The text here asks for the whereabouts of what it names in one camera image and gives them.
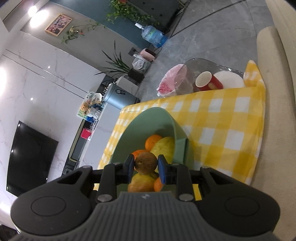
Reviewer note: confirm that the yellow checkered tablecloth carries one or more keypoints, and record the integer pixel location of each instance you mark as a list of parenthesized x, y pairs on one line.
[(219, 120)]

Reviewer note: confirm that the green bowl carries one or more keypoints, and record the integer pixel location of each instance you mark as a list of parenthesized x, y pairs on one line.
[(148, 120)]

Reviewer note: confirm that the yellow-green pear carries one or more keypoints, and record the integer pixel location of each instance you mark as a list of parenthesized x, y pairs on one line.
[(165, 148)]

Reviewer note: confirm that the white plate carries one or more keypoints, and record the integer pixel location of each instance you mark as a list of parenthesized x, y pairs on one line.
[(231, 80)]

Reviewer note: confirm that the potted long-leaf plant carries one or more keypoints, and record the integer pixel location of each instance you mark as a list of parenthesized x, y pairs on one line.
[(135, 75)]

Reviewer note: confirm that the yellow mango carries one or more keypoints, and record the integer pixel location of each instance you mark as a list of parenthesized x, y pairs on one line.
[(141, 183)]

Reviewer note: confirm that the orange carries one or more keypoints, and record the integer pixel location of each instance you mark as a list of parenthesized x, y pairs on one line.
[(138, 153), (152, 141), (158, 185)]

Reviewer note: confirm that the pile of snack packets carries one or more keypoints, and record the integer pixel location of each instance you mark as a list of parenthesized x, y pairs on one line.
[(89, 106)]

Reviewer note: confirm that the white plastic bag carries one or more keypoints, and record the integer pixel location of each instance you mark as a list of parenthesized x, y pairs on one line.
[(140, 63)]

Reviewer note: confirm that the beige sofa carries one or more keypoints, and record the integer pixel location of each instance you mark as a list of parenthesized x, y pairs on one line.
[(282, 92)]

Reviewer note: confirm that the grey sideboard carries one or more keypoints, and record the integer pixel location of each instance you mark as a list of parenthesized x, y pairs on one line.
[(161, 14)]

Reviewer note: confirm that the blue water jug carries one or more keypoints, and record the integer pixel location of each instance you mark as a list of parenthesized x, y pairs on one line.
[(153, 34)]

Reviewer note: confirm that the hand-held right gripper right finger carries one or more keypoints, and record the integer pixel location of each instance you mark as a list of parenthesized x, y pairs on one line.
[(161, 169)]

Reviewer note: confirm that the red box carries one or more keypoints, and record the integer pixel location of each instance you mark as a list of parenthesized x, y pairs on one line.
[(85, 134)]

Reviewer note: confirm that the pink-lined waste bin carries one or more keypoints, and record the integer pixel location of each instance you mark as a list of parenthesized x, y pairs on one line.
[(168, 81)]

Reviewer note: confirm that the trailing vine with flowers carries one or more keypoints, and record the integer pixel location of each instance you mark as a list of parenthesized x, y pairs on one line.
[(72, 31)]

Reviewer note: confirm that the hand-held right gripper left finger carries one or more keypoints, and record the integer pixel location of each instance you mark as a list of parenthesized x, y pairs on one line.
[(130, 166)]

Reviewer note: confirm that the black television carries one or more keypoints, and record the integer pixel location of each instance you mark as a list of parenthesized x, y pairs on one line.
[(30, 157)]

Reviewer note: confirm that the framed wall picture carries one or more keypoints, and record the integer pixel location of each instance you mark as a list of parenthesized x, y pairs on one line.
[(57, 24)]

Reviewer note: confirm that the hanging green vine plant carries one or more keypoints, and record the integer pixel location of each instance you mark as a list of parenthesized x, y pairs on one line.
[(124, 11)]

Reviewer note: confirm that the pink heater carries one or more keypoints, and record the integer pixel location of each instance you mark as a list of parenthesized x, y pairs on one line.
[(148, 54)]

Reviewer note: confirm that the brown kiwi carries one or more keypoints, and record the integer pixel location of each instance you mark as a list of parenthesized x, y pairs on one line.
[(145, 163)]

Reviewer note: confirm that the white television cabinet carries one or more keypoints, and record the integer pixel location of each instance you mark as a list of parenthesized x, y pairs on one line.
[(101, 129)]

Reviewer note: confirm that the red mug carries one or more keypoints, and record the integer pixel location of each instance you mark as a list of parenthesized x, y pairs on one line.
[(214, 83)]

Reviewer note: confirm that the grey lidded trash can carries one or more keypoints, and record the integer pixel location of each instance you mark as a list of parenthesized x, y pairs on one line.
[(120, 96)]

